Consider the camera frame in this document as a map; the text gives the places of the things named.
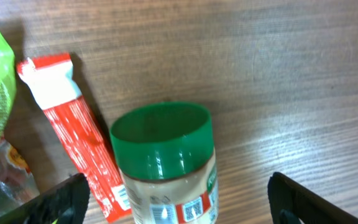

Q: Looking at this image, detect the green lid spice jar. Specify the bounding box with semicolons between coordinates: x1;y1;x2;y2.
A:
110;101;219;224

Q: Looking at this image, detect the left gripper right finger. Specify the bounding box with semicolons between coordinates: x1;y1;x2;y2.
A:
267;172;358;224

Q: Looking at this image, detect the red stick packet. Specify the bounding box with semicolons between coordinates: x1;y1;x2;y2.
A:
17;53;131;222

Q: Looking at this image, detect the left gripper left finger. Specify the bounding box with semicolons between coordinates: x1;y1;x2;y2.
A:
0;173;90;224

